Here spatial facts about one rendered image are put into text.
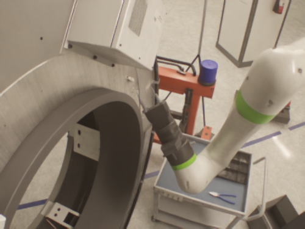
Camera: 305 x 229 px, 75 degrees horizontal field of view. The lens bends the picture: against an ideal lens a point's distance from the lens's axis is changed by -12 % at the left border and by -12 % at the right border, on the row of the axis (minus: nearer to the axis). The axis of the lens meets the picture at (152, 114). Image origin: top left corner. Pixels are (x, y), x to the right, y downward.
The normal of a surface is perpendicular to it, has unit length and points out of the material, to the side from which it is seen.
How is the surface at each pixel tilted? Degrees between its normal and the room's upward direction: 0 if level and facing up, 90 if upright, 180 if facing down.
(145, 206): 0
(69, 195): 19
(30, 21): 90
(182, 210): 0
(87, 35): 48
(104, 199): 27
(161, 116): 62
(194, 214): 0
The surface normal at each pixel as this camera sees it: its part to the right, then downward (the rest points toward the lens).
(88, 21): -0.26, 0.01
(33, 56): 0.93, 0.26
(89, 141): -0.35, 0.26
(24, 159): -0.05, -0.60
